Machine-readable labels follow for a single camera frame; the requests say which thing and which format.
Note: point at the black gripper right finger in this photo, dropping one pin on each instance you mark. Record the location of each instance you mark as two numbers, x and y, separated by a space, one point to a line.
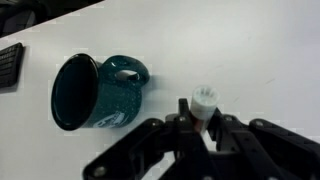
266 146

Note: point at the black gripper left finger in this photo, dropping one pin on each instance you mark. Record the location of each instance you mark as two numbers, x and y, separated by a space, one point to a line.
156 146

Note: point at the white marker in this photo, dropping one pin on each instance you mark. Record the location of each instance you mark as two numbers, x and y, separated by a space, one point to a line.
204 103

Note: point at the teal speckled enamel mug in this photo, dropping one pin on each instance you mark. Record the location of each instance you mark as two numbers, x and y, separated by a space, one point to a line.
110 96

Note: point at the black keyboard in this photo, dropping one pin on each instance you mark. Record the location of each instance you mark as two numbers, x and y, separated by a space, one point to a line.
10 65

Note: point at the black office chair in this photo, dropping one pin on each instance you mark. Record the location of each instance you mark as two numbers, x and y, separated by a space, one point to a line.
26 13

